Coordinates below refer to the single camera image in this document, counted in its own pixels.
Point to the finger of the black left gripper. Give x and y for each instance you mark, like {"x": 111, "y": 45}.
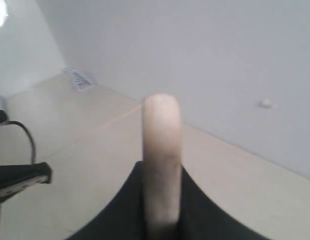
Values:
{"x": 17, "y": 178}

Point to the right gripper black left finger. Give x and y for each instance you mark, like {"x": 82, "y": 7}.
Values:
{"x": 122, "y": 218}

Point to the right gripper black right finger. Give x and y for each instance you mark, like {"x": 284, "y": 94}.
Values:
{"x": 202, "y": 219}

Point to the white wide paint brush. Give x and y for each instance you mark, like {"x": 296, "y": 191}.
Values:
{"x": 162, "y": 165}

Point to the white floor vent grille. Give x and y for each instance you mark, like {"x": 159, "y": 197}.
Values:
{"x": 79, "y": 80}

